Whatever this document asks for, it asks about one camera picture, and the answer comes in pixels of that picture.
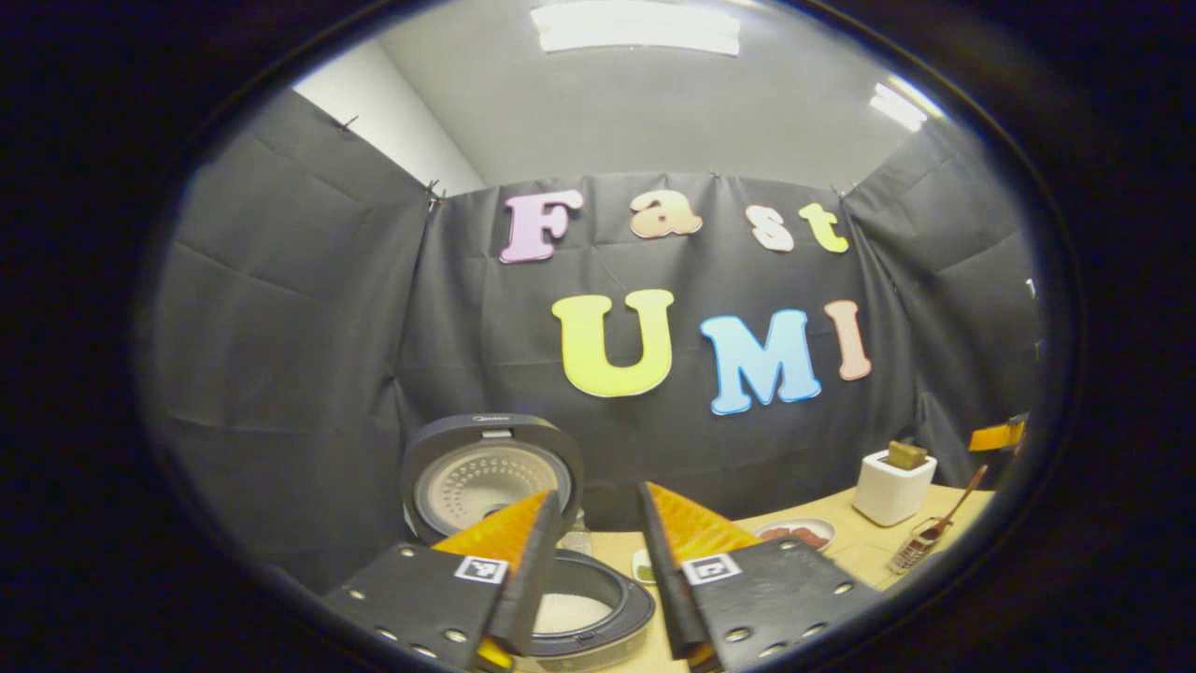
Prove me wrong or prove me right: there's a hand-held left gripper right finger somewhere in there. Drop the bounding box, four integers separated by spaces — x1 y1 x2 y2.
638 482 881 673

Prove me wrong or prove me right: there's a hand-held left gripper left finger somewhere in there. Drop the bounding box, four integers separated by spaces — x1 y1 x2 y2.
323 491 562 673

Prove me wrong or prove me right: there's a white rice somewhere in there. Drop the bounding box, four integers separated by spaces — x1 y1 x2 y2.
533 592 615 637

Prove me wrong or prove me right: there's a wooden spoon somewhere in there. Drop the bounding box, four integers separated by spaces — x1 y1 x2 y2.
916 465 990 545

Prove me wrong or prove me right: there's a black silver rice cooker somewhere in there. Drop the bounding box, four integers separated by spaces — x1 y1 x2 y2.
402 414 657 673

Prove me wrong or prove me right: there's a white toaster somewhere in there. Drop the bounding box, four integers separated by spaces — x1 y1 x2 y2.
852 450 937 527

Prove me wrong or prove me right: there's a white round plate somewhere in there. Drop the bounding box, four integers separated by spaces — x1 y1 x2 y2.
752 517 837 552

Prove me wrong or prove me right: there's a black backdrop cloth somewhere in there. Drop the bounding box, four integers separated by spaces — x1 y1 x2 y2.
140 89 1047 594

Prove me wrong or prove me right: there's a ceiling light panel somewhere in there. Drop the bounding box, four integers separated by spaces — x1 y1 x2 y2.
869 82 945 132
531 0 741 55

